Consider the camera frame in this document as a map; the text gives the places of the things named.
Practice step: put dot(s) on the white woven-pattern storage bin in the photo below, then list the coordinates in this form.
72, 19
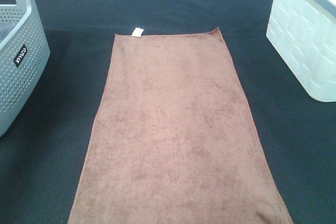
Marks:
303, 33

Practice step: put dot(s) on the grey perforated laundry basket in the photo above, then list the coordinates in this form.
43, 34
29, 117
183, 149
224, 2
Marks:
24, 55

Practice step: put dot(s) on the brown microfibre towel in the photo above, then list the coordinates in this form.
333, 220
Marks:
174, 140

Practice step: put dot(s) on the grey towel in basket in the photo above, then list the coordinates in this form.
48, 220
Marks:
5, 29

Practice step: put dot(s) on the black table cloth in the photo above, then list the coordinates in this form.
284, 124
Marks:
43, 151

